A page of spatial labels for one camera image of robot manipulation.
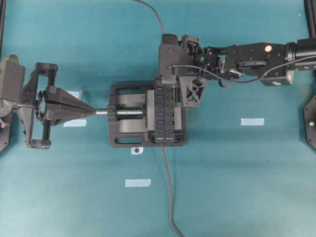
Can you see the blue tape strip right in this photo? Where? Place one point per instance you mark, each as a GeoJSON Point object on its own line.
{"type": "Point", "coordinates": [252, 122]}

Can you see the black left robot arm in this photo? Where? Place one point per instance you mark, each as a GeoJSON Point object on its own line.
{"type": "Point", "coordinates": [12, 76]}

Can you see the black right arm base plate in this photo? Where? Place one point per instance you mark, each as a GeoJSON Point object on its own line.
{"type": "Point", "coordinates": [309, 114]}

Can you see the tape piece with black dot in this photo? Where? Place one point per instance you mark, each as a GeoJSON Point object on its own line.
{"type": "Point", "coordinates": [137, 150]}

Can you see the blue tape strip bottom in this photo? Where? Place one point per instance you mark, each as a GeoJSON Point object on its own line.
{"type": "Point", "coordinates": [137, 183]}

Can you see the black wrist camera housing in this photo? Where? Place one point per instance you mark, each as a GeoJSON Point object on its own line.
{"type": "Point", "coordinates": [172, 53]}

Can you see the silver vise crank handle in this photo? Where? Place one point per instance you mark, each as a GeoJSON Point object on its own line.
{"type": "Point", "coordinates": [123, 112]}

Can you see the black frame rail left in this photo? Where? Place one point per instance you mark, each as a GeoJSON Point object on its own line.
{"type": "Point", "coordinates": [2, 19]}

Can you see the black bench vise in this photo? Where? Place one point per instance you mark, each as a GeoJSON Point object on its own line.
{"type": "Point", "coordinates": [139, 131]}

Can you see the black frame rail right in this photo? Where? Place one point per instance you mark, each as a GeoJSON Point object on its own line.
{"type": "Point", "coordinates": [310, 11]}

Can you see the black frame rail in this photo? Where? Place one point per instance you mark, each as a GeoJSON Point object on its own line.
{"type": "Point", "coordinates": [2, 19]}
{"type": "Point", "coordinates": [310, 11]}

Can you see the blue tape strip near handle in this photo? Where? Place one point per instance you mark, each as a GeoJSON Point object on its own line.
{"type": "Point", "coordinates": [76, 94]}

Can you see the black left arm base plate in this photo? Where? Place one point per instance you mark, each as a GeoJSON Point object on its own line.
{"type": "Point", "coordinates": [5, 134]}

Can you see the blue tape strip left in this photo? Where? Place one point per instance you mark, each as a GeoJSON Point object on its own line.
{"type": "Point", "coordinates": [76, 123]}

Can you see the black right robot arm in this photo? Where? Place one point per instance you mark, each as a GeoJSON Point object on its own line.
{"type": "Point", "coordinates": [270, 63]}

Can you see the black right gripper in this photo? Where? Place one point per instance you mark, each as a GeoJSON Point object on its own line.
{"type": "Point", "coordinates": [193, 71]}

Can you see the black multiport USB hub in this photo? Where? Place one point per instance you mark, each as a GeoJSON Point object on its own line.
{"type": "Point", "coordinates": [164, 113]}

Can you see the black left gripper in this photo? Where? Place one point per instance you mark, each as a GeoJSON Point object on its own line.
{"type": "Point", "coordinates": [60, 108]}

